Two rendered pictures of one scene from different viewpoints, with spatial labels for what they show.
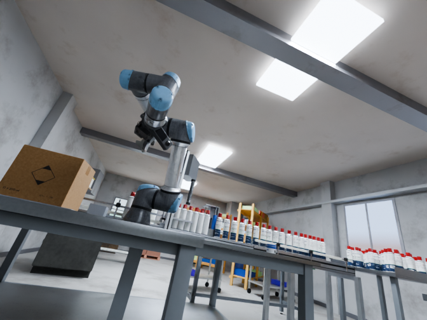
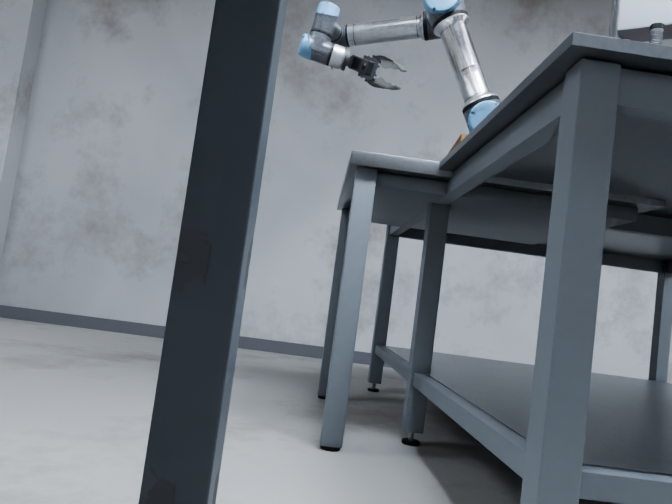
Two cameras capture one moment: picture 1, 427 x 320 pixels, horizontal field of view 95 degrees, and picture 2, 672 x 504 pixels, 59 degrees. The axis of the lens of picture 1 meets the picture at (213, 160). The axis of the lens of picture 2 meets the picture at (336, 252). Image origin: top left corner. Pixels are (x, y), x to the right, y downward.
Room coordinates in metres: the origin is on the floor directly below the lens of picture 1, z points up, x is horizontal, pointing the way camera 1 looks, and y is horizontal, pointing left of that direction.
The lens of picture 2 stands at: (1.17, -1.59, 0.41)
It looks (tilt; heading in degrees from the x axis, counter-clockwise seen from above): 4 degrees up; 104
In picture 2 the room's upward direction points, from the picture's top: 8 degrees clockwise
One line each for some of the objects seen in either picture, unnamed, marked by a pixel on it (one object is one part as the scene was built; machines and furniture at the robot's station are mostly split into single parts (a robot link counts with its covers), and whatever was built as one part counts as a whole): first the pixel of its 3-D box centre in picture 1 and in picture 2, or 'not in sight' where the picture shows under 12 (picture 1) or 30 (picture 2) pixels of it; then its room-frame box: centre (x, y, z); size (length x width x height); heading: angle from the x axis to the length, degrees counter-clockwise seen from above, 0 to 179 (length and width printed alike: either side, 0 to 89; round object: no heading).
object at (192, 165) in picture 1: (189, 167); (653, 3); (1.59, 0.19, 1.38); 0.17 x 0.10 x 0.19; 161
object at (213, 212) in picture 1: (208, 220); not in sight; (1.84, -0.06, 1.01); 0.14 x 0.13 x 0.26; 106
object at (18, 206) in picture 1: (98, 223); (467, 203); (1.12, 0.53, 0.81); 0.90 x 0.90 x 0.04; 15
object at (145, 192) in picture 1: (147, 196); not in sight; (1.17, 0.34, 1.00); 0.13 x 0.12 x 0.14; 88
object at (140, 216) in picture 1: (138, 216); not in sight; (1.17, 0.35, 0.89); 0.15 x 0.15 x 0.10
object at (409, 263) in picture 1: (391, 263); not in sight; (2.22, -2.09, 0.98); 0.57 x 0.46 x 0.21; 16
